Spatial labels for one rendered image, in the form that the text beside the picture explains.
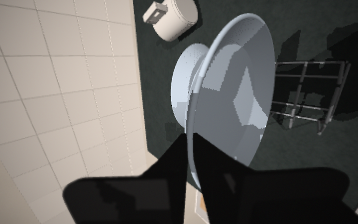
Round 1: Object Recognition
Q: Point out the grey metal dish rack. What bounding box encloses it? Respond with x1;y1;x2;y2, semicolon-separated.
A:
272;59;351;135

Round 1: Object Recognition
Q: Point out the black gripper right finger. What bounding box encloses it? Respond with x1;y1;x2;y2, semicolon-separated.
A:
193;133;350;224

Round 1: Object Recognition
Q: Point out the grey mug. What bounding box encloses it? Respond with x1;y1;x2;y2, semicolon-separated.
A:
143;0;198;41

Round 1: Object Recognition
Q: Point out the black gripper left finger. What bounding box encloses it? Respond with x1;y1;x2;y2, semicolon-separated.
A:
62;133;188;224

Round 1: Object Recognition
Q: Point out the white round plate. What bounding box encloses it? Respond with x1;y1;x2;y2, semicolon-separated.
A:
184;13;275;189
171;43;209;127

